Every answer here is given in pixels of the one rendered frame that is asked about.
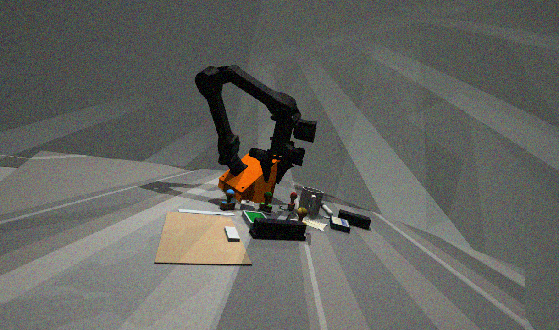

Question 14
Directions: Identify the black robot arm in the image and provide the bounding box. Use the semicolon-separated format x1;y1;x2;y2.
195;65;317;176

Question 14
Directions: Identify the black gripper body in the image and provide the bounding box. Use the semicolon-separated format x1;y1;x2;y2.
249;134;303;166

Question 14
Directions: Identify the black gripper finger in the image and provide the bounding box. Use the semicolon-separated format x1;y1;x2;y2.
276;162;294;184
257;159;275;183

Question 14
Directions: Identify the red-handled rubber stamp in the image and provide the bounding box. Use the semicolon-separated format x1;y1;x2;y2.
287;192;297;211

